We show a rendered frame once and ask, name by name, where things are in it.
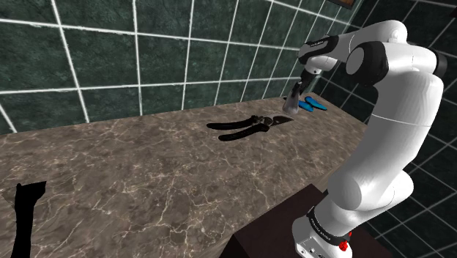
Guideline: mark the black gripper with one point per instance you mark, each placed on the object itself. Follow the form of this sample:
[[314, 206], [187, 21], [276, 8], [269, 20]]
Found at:
[[306, 80]]

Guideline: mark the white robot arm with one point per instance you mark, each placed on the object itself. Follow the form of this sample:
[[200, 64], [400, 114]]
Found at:
[[400, 118]]

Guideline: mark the black pruning shears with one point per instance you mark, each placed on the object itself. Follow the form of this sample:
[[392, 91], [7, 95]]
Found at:
[[246, 129]]

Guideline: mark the dark robot stand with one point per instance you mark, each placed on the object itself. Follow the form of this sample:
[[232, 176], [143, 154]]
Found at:
[[271, 232]]

